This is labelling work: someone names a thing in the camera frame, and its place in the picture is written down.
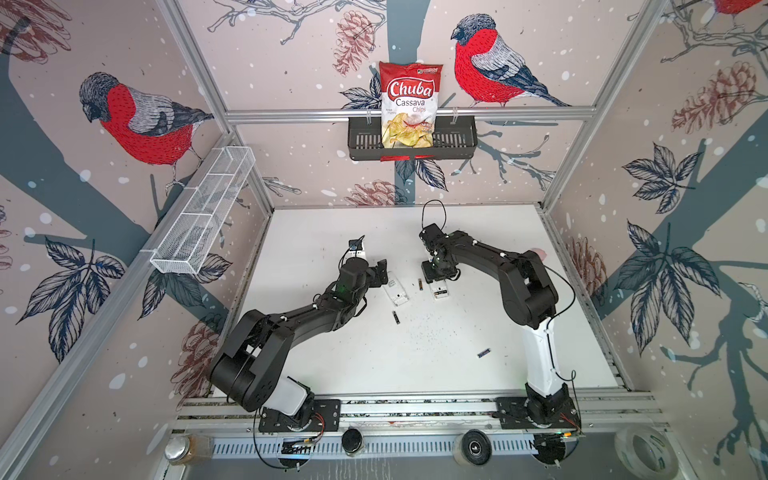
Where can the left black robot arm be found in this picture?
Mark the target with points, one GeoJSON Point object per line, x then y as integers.
{"type": "Point", "coordinates": [248, 368]}

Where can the glass jar with lid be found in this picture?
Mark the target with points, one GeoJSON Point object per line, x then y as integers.
{"type": "Point", "coordinates": [189, 448]}

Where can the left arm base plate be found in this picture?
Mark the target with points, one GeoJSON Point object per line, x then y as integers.
{"type": "Point", "coordinates": [314, 416]}

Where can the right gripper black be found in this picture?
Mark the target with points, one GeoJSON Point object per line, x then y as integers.
{"type": "Point", "coordinates": [428, 276]}

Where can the black wall basket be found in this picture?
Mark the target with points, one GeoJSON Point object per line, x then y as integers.
{"type": "Point", "coordinates": [446, 139]}

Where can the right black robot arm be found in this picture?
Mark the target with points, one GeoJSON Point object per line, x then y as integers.
{"type": "Point", "coordinates": [529, 299]}

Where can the pink handled brush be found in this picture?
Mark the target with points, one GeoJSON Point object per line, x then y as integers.
{"type": "Point", "coordinates": [541, 253]}

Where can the Chuba cassava chips bag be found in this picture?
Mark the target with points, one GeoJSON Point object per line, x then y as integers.
{"type": "Point", "coordinates": [409, 104]}

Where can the aluminium front rail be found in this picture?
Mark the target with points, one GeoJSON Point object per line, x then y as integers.
{"type": "Point", "coordinates": [410, 425]}

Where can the black round knob left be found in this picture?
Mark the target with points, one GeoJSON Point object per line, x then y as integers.
{"type": "Point", "coordinates": [352, 442]}

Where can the clear tape roll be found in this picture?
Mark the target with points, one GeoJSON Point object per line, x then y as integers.
{"type": "Point", "coordinates": [646, 453]}

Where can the white wire mesh shelf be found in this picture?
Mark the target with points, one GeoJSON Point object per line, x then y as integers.
{"type": "Point", "coordinates": [186, 246]}

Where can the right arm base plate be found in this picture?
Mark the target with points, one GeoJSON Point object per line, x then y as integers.
{"type": "Point", "coordinates": [522, 413]}

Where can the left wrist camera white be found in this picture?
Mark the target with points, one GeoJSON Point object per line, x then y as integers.
{"type": "Point", "coordinates": [356, 247]}

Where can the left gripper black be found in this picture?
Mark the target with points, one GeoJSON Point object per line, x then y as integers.
{"type": "Point", "coordinates": [378, 273]}

